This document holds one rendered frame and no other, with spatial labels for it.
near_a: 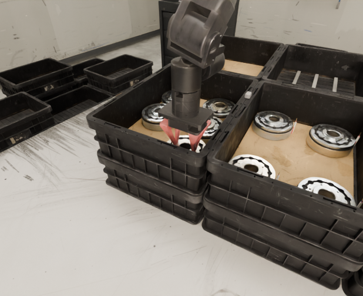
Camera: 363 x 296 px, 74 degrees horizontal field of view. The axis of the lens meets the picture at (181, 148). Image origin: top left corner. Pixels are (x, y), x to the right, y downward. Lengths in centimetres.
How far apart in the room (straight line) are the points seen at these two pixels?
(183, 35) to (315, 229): 39
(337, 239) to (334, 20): 352
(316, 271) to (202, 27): 50
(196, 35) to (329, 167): 43
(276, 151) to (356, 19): 329
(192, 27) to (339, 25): 352
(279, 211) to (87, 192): 50
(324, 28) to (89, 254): 372
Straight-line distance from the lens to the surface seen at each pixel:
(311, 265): 58
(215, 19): 40
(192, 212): 59
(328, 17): 389
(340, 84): 112
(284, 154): 65
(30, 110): 169
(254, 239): 55
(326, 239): 51
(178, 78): 45
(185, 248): 59
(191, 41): 41
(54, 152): 91
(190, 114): 48
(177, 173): 51
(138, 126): 71
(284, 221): 49
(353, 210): 44
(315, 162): 66
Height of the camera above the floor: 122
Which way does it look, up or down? 39 degrees down
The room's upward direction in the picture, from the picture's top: straight up
